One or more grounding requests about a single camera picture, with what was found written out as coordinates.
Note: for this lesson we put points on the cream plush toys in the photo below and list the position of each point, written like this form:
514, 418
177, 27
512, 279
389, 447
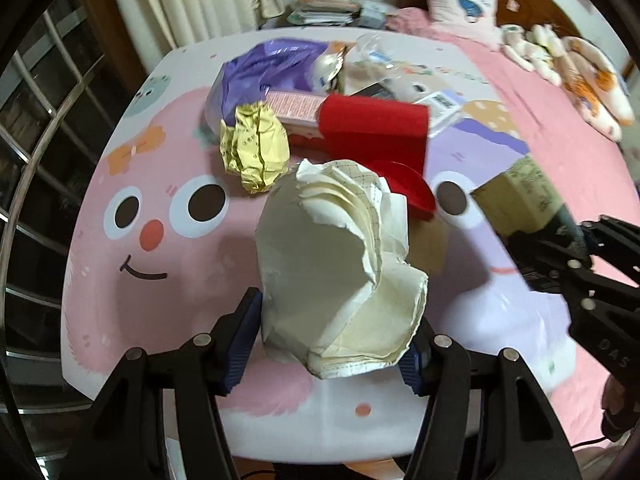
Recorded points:
530, 47

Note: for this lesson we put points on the clear plastic bottle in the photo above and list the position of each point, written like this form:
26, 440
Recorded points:
372, 50

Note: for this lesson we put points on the pink bed sheet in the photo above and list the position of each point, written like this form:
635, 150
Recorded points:
550, 125

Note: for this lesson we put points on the window with metal grille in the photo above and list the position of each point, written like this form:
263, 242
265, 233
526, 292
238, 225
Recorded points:
60, 115

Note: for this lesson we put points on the red cardboard box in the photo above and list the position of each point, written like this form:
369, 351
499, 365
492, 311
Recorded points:
372, 127

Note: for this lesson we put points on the plush toy on bed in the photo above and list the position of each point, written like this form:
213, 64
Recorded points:
595, 80

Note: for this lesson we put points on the stack of papers and books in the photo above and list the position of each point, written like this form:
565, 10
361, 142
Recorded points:
320, 10

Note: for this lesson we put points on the brown cardboard box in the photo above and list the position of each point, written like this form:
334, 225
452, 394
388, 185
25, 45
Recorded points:
520, 195

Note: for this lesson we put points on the long pink carton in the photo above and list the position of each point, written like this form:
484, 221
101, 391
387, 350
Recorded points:
295, 107

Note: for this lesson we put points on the red round lid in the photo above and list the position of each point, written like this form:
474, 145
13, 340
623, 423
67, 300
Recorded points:
415, 195

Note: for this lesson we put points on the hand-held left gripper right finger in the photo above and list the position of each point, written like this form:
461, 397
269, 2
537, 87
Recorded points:
412, 366

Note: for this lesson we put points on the pale teal container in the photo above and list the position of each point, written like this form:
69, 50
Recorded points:
377, 15

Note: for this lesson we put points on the cartoon printed blanket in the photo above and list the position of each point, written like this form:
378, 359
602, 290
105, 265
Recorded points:
175, 270

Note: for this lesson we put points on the purple plastic bag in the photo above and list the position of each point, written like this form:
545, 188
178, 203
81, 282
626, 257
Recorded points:
260, 70

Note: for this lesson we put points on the dark printed packet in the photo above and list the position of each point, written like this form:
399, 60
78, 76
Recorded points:
377, 91

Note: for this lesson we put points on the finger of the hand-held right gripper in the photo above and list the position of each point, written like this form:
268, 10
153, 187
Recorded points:
617, 242
600, 320

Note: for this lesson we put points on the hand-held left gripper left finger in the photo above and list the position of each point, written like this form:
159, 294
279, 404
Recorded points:
245, 342

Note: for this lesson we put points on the foil snack bag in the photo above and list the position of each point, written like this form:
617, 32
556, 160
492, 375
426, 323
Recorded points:
327, 67

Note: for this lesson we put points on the white carton with lavender flap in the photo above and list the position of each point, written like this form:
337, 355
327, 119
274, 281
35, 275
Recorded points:
442, 105

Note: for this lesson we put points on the crumpled gold wrapper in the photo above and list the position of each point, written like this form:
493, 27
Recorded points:
255, 150

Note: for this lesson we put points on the white paper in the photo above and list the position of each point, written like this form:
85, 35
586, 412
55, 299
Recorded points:
320, 270

